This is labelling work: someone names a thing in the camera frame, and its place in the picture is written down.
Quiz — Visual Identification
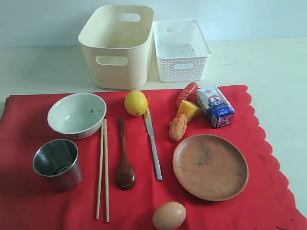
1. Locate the left wooden chopstick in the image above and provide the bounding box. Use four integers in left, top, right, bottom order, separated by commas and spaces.
96, 121, 104, 220

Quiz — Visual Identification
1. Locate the silver table knife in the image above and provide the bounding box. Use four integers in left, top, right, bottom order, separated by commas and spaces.
144, 107, 163, 181

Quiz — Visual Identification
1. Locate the wooden chopstick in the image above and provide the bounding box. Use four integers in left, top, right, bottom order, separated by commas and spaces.
96, 121, 104, 220
104, 119, 109, 223

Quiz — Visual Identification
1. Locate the yellow cheese wedge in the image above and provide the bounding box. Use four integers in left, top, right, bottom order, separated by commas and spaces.
176, 100, 203, 122

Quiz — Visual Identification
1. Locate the red toy sausage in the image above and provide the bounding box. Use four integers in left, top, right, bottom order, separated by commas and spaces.
176, 82, 198, 108

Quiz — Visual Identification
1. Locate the yellow lemon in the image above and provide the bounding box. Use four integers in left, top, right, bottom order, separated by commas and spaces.
124, 90, 148, 116

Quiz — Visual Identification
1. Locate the red tablecloth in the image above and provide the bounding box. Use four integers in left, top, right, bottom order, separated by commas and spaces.
0, 85, 307, 230

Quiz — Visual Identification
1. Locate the orange fried chicken piece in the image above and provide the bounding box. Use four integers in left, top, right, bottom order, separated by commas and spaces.
169, 114, 188, 141

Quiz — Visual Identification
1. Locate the brown wooden plate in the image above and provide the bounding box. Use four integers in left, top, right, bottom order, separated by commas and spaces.
172, 134, 249, 202

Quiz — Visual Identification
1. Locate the white ceramic bowl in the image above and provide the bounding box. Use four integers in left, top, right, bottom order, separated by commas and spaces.
47, 92, 107, 139

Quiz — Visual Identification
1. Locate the right wooden chopstick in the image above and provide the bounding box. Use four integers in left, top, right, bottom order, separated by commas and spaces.
104, 119, 109, 223

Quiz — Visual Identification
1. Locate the brown egg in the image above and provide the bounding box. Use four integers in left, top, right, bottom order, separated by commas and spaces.
152, 201, 187, 230

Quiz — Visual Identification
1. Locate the cream plastic storage bin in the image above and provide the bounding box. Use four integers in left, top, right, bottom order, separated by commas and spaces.
78, 5, 154, 90

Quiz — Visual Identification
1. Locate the blue white milk carton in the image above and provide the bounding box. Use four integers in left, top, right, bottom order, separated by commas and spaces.
196, 86, 235, 128

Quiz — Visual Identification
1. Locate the white perforated plastic basket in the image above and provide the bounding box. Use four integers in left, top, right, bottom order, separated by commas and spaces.
153, 20, 212, 82

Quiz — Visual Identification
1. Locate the stainless steel cup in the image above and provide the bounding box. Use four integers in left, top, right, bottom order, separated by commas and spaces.
32, 138, 83, 192

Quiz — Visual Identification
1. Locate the dark wooden spoon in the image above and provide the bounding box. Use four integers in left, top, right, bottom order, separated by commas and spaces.
116, 117, 136, 190

